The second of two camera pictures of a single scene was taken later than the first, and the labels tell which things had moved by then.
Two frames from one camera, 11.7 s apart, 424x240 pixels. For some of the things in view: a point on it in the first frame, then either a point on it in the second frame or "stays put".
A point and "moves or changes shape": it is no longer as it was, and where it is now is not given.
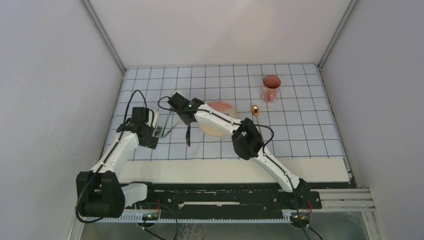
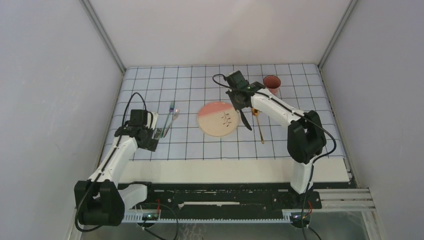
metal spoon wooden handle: [255, 111] stays put
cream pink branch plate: [224, 108] stays put
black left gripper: [151, 142] stays put
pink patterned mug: [270, 88] stays put
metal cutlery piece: [188, 135] moves or changes shape
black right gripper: [186, 122] -> [238, 106]
